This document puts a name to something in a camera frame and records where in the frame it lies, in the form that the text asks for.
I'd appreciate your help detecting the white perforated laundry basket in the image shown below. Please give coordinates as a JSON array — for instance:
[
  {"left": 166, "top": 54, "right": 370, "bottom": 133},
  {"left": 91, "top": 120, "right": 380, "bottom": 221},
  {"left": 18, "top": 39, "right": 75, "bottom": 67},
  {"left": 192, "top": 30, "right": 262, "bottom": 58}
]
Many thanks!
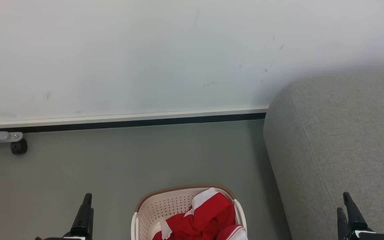
[{"left": 131, "top": 185, "right": 248, "bottom": 240}]

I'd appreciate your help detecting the white black baseboard strip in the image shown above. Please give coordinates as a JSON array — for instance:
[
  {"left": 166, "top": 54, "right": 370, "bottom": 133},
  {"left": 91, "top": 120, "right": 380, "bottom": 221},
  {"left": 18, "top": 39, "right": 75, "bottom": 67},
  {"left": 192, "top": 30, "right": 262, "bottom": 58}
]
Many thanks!
[{"left": 0, "top": 106, "right": 269, "bottom": 133}]

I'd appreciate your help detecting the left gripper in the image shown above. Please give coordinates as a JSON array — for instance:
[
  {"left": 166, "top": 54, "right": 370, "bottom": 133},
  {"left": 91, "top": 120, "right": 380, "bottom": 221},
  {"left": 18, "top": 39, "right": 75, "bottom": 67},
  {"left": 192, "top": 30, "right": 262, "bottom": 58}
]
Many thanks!
[{"left": 35, "top": 193, "right": 94, "bottom": 240}]

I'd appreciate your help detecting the black caster wheel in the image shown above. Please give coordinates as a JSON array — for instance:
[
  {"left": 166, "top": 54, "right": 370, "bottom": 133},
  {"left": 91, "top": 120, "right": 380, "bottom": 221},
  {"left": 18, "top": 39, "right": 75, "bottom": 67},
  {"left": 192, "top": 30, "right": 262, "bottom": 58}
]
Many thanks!
[{"left": 11, "top": 139, "right": 28, "bottom": 155}]

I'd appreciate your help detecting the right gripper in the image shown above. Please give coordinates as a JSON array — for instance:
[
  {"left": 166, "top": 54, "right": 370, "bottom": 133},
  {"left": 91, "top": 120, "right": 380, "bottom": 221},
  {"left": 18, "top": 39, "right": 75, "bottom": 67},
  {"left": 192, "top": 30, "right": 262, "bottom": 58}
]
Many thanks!
[{"left": 337, "top": 192, "right": 384, "bottom": 240}]

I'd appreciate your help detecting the grey fabric sofa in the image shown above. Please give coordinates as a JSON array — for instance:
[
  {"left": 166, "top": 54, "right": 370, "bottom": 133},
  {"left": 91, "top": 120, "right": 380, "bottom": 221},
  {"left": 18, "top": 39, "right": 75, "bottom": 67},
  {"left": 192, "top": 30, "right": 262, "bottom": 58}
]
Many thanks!
[{"left": 263, "top": 72, "right": 384, "bottom": 240}]

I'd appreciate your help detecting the red white sports jersey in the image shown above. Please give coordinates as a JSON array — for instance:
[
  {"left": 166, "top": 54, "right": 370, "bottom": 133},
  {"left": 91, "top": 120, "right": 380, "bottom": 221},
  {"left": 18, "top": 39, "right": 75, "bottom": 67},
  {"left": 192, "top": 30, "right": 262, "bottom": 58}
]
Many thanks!
[{"left": 152, "top": 188, "right": 248, "bottom": 240}]

